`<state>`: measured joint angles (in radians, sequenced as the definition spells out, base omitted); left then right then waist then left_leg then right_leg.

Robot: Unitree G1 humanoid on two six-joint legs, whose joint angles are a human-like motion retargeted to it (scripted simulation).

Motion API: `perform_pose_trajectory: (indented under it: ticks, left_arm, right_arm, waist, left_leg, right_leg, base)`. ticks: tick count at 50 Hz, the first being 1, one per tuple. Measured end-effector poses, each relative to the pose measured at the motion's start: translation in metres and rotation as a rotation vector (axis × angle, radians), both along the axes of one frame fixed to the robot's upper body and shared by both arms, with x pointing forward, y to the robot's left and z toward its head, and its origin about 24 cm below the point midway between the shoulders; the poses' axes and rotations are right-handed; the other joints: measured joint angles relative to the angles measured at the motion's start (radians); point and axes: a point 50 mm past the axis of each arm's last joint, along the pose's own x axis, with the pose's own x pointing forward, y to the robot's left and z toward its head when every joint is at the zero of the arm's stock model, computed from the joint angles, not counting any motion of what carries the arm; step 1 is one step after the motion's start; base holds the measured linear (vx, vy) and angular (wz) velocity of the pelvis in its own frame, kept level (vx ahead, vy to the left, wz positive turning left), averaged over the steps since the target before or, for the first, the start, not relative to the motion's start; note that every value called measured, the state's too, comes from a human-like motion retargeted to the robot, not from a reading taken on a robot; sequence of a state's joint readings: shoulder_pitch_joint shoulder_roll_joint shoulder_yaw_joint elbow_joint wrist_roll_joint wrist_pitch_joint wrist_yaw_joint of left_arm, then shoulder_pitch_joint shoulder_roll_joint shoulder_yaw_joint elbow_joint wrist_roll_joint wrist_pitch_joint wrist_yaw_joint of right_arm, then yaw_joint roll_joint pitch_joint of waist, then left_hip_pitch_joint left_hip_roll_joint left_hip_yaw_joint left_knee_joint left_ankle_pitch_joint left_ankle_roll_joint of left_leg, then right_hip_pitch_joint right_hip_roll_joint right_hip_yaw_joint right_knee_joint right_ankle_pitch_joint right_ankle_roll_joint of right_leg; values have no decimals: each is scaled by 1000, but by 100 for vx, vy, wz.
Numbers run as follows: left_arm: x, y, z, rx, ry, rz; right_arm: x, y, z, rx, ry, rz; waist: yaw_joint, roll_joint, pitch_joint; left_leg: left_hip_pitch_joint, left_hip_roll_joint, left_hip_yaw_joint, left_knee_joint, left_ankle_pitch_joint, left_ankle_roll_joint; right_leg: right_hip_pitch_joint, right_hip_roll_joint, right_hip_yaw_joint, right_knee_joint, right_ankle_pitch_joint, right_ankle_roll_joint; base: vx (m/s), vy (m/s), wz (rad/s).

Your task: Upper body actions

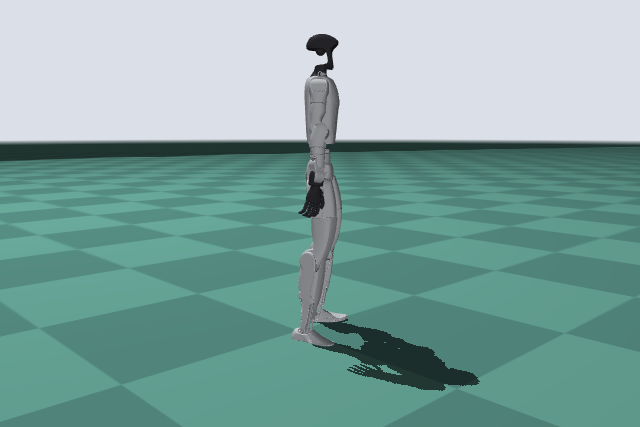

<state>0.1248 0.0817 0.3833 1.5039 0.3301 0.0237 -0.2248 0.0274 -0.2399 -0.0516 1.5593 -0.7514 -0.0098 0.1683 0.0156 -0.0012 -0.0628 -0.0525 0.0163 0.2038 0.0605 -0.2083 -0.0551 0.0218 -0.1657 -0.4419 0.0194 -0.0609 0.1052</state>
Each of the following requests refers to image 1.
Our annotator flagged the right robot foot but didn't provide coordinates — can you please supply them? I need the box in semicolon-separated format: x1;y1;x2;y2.
291;327;334;346

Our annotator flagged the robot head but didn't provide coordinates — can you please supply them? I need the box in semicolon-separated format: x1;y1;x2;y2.
306;34;338;77

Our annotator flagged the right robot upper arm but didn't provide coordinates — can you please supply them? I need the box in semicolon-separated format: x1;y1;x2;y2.
309;79;329;140

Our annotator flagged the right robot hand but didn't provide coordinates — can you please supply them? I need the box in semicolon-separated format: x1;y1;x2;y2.
298;171;325;218

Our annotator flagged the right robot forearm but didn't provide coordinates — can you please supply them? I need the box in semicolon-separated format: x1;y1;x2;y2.
309;123;327;183

